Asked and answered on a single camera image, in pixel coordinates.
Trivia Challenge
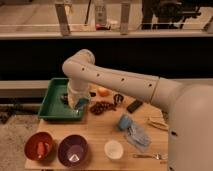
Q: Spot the black handled brush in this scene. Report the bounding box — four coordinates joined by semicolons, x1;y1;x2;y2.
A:
60;92;96;104

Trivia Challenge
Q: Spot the black rectangular block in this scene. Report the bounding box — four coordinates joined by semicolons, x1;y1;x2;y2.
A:
127;100;143;113

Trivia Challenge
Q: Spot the red bowl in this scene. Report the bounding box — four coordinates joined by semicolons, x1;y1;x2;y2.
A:
24;132;54;161

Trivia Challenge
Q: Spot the orange carrot toy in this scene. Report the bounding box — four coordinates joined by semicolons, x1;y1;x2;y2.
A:
37;142;46;159

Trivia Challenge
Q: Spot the black ring clip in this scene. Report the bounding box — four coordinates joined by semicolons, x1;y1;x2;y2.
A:
113;94;124;105

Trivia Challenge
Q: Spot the purple bowl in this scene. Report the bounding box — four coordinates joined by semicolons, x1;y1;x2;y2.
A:
58;134;89;168

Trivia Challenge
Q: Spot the blue grey cloth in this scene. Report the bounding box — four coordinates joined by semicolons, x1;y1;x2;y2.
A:
125;122;151;150

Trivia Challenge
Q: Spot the green plastic tray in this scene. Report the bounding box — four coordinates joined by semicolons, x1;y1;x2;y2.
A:
38;78;85;121

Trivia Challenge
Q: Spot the white cup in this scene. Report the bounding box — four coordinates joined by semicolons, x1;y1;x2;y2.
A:
104;140;124;160

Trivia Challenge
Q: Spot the yellow handled tool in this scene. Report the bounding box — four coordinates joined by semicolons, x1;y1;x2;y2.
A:
147;117;168;131

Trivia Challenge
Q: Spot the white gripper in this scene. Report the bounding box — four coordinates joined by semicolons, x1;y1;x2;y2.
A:
67;83;90;110

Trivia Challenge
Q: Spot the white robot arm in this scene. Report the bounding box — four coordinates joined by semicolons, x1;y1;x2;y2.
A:
62;49;213;171

